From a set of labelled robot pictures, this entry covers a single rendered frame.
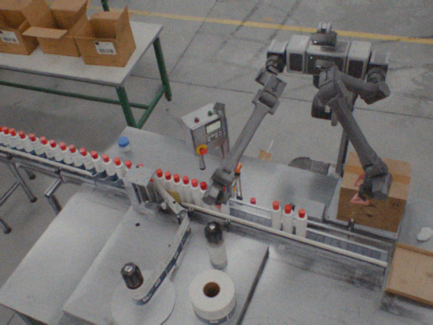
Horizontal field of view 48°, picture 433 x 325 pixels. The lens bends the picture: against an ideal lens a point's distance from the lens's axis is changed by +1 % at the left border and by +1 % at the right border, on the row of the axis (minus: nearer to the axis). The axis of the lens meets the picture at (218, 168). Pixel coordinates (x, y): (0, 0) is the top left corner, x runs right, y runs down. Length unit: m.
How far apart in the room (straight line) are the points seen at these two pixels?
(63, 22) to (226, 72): 1.61
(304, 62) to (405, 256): 1.07
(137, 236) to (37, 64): 2.05
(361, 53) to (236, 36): 3.08
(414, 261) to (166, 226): 1.24
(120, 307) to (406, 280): 1.34
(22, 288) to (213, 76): 2.95
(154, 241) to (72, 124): 2.42
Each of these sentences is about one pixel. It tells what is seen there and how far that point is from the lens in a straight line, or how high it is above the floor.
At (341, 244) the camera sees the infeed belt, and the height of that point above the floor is 0.88.
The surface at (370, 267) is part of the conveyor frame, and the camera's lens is 2.44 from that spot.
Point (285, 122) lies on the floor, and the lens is 4.30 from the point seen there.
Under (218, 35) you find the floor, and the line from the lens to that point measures 5.45.
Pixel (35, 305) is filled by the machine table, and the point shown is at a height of 0.83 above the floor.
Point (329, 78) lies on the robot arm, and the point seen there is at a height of 1.68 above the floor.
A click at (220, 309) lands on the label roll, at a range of 2.13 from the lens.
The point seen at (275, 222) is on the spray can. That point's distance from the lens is 2.42.
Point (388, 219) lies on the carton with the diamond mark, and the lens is 2.50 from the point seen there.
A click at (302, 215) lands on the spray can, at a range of 2.31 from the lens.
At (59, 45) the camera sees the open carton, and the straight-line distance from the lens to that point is 4.14.
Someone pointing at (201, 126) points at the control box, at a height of 1.46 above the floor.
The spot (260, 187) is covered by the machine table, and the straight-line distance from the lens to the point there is 2.72.
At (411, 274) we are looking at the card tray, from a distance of 2.49.
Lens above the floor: 2.94
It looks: 48 degrees down
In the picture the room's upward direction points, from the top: 9 degrees counter-clockwise
